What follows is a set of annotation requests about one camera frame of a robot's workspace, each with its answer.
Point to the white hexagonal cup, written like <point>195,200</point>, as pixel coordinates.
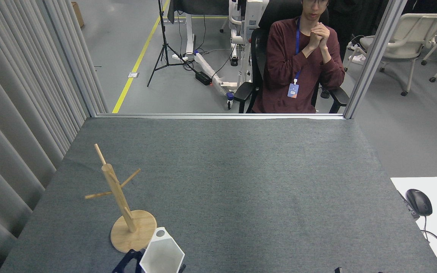
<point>161,256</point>

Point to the person's left forearm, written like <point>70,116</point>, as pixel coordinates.
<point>333,66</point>

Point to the person's right forearm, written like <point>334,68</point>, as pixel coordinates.
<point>296,58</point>

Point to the wooden cup rack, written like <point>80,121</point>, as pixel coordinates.
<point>133,231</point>

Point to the person's right hand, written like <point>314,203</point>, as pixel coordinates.
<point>314,38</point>

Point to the person's left hand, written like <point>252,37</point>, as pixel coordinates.
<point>324,36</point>

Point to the black slim device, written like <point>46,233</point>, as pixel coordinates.
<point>410,207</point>

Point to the black computer mouse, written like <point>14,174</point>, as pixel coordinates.
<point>418,201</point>

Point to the dark grey table mat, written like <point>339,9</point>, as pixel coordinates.
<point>211,163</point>

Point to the blue name badge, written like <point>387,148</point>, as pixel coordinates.
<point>293,91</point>

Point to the grey floor plate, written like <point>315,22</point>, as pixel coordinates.
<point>133,75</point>

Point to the grey curtain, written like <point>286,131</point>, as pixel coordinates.
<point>13,94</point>

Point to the seated person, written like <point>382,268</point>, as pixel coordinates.
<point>283,53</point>

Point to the black tripod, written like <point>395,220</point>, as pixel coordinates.
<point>164,41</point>

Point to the black office chair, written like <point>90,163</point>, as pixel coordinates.
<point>256,57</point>

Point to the white-legged desk with dark cloth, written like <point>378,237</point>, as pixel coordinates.
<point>189,34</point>

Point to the white armchair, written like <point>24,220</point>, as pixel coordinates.
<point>412,38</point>

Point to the cardboard box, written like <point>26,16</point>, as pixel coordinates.
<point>78,14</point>

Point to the white wheeled stand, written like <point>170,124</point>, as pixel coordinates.
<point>249,22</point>

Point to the silver table rail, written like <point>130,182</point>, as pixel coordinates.
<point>184,116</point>

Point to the silver aluminium post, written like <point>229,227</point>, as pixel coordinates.
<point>378,41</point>

